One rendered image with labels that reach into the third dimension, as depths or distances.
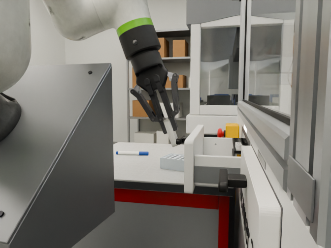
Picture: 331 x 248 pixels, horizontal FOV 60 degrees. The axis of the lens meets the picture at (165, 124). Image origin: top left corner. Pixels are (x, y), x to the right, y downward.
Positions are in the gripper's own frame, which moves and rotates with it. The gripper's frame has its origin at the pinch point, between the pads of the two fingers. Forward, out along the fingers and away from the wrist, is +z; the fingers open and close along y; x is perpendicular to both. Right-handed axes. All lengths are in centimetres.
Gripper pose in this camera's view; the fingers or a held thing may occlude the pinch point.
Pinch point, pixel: (171, 132)
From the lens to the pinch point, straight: 71.7
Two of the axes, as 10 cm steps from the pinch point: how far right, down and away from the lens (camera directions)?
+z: 3.3, 9.4, 0.3
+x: -2.1, 1.1, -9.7
